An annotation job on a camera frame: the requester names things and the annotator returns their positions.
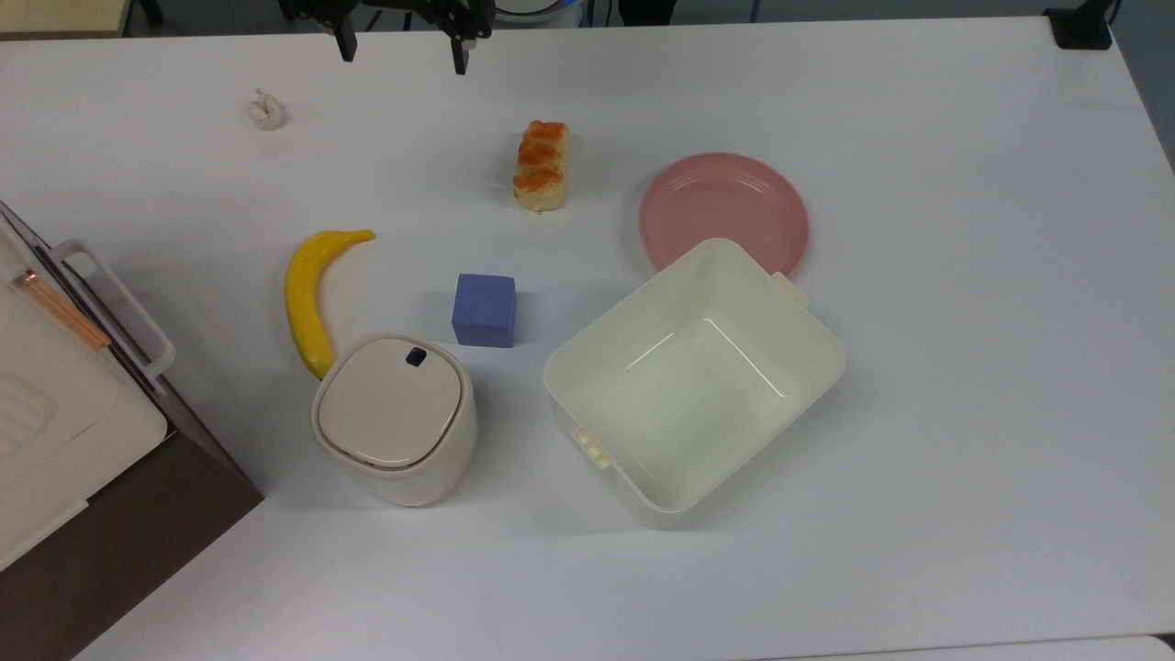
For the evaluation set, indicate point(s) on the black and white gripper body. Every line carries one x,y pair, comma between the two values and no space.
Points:
395,7

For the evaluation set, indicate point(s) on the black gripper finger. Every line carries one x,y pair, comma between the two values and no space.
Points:
459,53
347,42

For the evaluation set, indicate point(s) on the cream push-lid trash can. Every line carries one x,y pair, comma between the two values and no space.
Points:
395,418

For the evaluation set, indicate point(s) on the small white garlic bulb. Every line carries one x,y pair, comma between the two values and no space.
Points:
266,111

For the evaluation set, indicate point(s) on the bread with orange topping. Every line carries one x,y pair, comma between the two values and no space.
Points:
542,165

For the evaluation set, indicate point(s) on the yellow banana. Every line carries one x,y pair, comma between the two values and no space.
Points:
303,294

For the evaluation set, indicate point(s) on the purple foam cube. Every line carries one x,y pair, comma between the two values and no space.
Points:
484,310

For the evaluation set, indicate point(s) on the wooden desk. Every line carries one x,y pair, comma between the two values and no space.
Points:
55,14

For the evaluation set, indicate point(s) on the pink plastic plate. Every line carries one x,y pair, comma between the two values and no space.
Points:
716,204

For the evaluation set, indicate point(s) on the cream square plastic container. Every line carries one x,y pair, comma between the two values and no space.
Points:
693,386

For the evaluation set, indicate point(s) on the dark brown box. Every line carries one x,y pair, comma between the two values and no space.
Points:
138,542

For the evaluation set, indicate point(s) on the black table clamp mount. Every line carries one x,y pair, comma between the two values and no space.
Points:
1081,26

